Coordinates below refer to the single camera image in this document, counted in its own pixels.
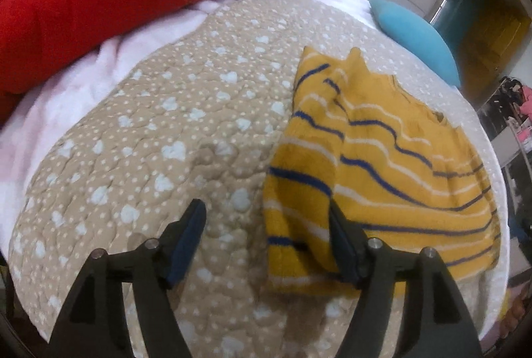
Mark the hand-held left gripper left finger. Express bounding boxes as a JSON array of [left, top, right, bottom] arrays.
[[49, 199, 207, 358]]

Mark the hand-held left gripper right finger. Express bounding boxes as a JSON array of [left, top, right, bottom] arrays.
[[328, 200, 483, 358]]

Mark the yellow striped sweater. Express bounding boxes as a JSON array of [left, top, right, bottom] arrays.
[[263, 46, 501, 297]]

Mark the beige dotted quilted mat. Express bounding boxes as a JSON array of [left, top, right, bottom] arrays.
[[8, 0, 511, 358]]

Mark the white fleece blanket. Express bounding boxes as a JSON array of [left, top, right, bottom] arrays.
[[0, 0, 375, 246]]

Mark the blue pillow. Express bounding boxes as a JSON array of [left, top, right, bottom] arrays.
[[370, 0, 462, 88]]

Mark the yellow wooden door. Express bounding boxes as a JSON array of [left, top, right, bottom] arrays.
[[457, 0, 532, 109]]

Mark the red quilt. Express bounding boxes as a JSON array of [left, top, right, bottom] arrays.
[[0, 0, 326, 121]]

